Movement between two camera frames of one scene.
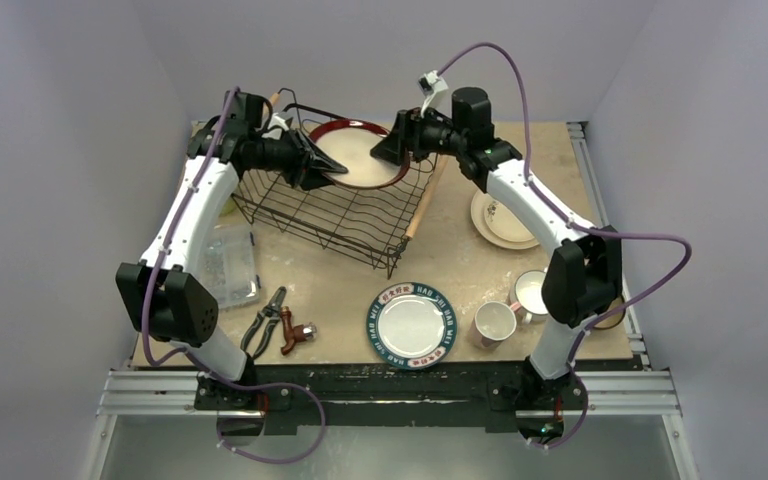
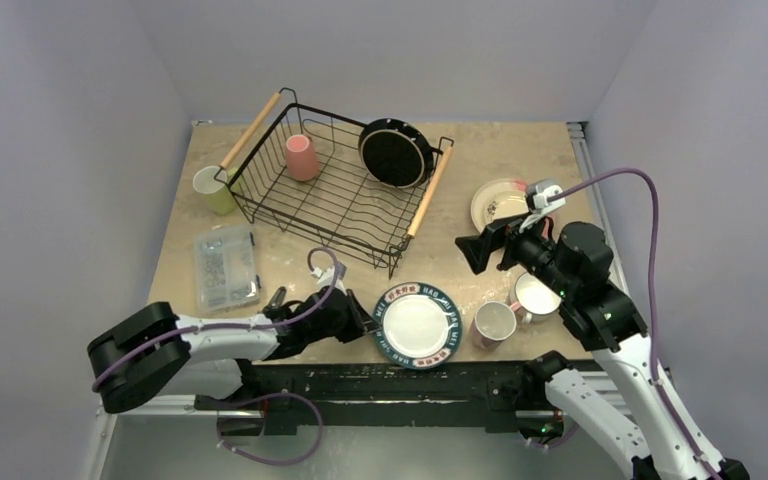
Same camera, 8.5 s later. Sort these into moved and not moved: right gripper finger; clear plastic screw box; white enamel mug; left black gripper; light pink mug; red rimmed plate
Moved: left black gripper; right gripper finger; red rimmed plate
Not moved: clear plastic screw box; white enamel mug; light pink mug
